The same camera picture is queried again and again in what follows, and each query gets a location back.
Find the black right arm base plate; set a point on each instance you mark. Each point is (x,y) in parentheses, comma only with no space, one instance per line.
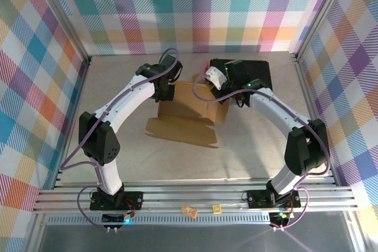
(257,199)

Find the black case with metal trim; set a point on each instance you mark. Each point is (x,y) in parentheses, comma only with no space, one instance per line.
(257,69)

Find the brown cardboard box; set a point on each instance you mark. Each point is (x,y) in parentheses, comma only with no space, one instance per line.
(189,110)

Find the pink microphone with grey head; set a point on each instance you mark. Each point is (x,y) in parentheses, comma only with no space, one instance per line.
(204,67)

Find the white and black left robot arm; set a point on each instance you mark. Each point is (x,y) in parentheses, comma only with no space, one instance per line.
(124,101)

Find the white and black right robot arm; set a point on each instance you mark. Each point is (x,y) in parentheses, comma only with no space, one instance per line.
(274,107)

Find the small yellow square packet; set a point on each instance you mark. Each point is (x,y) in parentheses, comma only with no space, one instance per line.
(216,208)

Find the aluminium mounting rail frame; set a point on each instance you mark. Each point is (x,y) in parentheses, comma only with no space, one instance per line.
(192,197)

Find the orange printed packet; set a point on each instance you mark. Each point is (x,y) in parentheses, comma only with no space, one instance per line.
(189,211)

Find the small controller circuit board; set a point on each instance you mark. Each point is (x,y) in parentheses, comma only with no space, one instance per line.
(282,218)
(118,218)

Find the aluminium side rail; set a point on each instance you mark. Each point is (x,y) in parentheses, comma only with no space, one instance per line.
(79,92)
(308,92)

